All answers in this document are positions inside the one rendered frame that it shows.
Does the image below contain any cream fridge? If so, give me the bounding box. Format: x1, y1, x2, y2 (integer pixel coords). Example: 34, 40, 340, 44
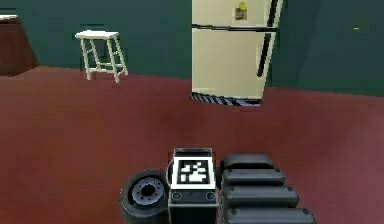
190, 0, 284, 108

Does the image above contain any brown cabinet with white top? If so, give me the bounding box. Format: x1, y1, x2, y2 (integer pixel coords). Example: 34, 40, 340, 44
0, 13, 40, 78

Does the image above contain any white stool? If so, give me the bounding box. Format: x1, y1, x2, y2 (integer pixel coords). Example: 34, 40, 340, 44
74, 29, 129, 84

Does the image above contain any black fridge handle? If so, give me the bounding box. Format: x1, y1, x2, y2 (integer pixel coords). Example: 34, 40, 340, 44
266, 0, 280, 28
256, 32, 274, 78

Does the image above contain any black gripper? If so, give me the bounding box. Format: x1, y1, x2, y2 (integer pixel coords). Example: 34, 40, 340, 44
118, 169, 172, 224

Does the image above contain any yellow fridge magnet note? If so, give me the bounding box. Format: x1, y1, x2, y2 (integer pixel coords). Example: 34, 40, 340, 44
234, 1, 249, 21

